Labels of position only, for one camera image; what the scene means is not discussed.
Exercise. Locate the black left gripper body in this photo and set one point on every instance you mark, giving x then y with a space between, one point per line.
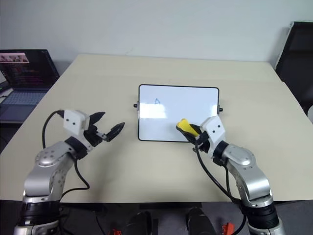
92 135

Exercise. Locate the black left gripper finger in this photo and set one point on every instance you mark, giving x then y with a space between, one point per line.
97 117
116 130

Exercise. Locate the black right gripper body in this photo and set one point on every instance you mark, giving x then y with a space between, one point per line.
203 142

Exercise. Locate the yellow whiteboard eraser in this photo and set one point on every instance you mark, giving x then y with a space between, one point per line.
184 126

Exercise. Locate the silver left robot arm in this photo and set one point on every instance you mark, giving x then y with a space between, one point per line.
49 156

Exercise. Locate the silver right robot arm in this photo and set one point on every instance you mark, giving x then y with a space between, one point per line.
244 156

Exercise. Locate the black framed small whiteboard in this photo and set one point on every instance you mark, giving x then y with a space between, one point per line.
178 112

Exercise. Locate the open grey laptop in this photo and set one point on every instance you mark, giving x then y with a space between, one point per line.
24 73

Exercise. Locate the red clamp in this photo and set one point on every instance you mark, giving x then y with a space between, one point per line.
227 226
117 232

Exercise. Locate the dark rounded shape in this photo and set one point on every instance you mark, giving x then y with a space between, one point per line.
140 224

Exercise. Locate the black chair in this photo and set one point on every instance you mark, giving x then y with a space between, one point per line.
297 63

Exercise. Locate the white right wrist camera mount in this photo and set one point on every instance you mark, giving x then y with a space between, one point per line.
215 133

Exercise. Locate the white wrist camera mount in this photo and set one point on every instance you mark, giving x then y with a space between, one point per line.
73 122
215 133

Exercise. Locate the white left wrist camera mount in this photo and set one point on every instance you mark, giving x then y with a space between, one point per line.
73 122

